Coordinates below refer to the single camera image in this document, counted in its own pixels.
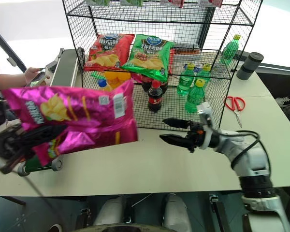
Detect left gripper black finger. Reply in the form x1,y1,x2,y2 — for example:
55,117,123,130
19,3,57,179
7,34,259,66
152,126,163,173
26,124,68,147
0,154,30,175

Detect black wire grid rack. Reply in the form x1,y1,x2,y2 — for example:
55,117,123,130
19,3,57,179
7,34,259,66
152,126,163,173
61,0,264,131

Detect red white snack bag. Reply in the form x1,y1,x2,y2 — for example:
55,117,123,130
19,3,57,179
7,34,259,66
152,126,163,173
200,0,223,8

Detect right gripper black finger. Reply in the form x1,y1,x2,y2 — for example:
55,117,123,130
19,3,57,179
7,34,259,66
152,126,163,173
159,133,188,149
162,117,191,130

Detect dark shoe white laces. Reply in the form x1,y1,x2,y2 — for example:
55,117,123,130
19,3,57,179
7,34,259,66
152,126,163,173
275,96,290,116

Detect cola bottle red cap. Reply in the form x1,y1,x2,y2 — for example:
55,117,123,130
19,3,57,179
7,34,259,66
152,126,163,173
147,80,164,114
141,74,156,93

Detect orange soda bottle blue cap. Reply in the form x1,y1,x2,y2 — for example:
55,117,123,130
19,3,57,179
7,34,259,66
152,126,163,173
97,79,113,93

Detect black slanted pole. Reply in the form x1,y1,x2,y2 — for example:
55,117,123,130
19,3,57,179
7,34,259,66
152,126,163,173
0,22,28,73

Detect dark rounded shape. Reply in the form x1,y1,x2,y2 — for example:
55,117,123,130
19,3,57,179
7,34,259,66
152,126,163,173
95,223,166,232

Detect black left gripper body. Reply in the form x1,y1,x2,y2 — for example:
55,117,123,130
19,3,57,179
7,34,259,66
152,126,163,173
0,125,34,161

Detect green soda bottle yellow cap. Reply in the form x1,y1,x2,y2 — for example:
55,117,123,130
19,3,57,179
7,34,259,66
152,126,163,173
196,63,212,84
185,79,206,114
221,34,242,66
176,63,196,96

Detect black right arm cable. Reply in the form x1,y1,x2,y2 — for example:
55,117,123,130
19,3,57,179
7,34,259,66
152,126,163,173
212,130,273,175

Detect black table leg bracket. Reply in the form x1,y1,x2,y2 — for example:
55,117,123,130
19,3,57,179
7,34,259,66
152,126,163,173
78,207,93,231
208,192,232,232

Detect dark grey cylindrical flask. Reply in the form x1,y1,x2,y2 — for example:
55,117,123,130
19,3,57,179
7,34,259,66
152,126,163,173
236,51,265,81

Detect white rounded shape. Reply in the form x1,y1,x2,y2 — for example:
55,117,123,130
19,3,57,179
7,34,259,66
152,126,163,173
93,195,127,227
162,193,192,231

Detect green snack bag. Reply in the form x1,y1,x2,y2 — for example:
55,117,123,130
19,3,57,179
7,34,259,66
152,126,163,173
120,0,144,7
86,0,110,7

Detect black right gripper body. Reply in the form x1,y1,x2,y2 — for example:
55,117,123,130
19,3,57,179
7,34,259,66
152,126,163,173
185,120,206,153

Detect flat red grey box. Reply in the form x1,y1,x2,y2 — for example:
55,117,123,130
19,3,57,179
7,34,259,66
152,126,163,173
170,43,201,56

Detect smartphone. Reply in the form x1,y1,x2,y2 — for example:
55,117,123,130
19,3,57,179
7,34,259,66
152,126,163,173
26,71,48,87

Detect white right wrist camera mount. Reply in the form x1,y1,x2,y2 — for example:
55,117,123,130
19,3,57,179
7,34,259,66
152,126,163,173
195,101,216,149

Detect flat black device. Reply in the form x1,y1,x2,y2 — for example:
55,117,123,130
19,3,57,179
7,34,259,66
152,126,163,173
232,51,251,61

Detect red potato chip bag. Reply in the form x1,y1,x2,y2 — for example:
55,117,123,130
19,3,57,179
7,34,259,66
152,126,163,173
83,33,135,72

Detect red handled scissors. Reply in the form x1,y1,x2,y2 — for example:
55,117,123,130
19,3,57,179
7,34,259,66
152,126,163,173
225,96,246,128

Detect magenta potato chip bag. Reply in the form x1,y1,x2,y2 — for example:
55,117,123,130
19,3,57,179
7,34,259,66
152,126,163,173
1,79,139,167

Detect person's bare hand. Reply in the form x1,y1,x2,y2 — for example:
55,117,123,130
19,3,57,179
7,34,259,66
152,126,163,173
24,67,43,85

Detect green potato chip bag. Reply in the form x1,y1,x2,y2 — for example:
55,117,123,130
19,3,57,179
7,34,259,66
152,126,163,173
120,34,175,83

